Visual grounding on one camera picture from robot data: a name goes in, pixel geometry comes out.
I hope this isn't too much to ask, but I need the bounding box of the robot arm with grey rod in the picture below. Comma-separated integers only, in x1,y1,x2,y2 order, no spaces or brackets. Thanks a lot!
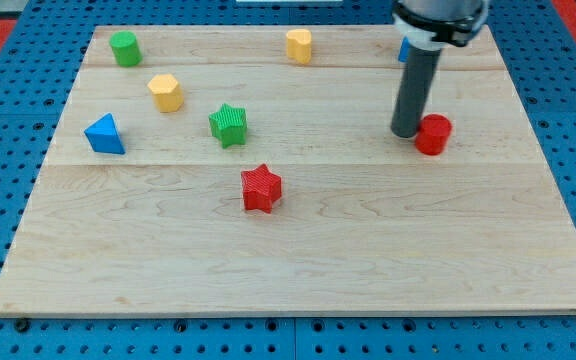
391,0,490,138

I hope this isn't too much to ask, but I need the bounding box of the blue block behind arm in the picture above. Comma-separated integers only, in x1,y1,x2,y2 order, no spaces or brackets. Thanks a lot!
398,37,411,63

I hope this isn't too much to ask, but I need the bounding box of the red star block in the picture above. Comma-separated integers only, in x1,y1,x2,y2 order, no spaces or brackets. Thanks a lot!
241,164,282,213

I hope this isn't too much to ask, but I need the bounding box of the green star block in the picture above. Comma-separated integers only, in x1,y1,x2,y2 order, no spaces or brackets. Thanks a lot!
209,103,247,148

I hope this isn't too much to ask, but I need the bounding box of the wooden board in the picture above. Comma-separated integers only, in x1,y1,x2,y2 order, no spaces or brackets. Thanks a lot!
0,25,576,318

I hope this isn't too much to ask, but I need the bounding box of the yellow heart block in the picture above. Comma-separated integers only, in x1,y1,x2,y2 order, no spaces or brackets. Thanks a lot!
285,28,312,64

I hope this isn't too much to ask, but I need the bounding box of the yellow hexagon block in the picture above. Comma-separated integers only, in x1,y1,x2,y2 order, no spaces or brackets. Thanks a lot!
147,74,184,113

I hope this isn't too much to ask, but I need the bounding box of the red cylinder block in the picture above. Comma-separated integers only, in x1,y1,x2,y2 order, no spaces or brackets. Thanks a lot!
415,114,452,156

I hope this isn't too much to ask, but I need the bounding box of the blue triangle block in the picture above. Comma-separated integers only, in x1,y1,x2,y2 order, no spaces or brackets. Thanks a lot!
84,113,125,155

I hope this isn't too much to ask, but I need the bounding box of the green cylinder block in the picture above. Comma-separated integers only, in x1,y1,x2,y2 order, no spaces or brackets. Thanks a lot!
109,30,142,67

